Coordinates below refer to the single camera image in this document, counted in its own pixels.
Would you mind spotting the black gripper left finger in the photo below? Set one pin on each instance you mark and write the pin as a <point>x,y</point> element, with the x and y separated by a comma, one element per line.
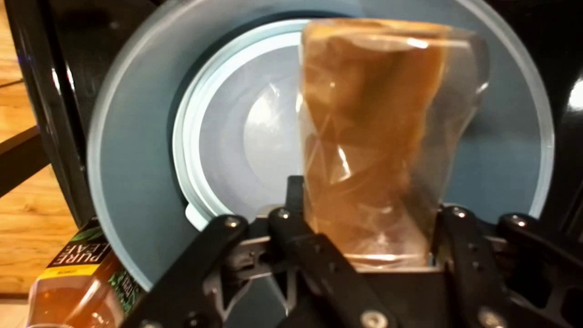
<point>316,284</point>

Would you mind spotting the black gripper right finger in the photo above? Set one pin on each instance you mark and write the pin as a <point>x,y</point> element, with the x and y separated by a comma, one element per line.
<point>513,275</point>

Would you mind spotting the dark syrup bottle black cap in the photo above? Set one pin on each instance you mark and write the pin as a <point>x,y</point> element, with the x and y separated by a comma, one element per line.
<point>83,287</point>

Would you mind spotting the brown liquid white-label bottle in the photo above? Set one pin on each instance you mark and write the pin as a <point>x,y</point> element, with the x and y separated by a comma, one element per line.
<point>386,105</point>

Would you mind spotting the blue bowl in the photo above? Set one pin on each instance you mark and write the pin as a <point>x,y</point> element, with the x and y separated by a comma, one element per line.
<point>200,118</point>

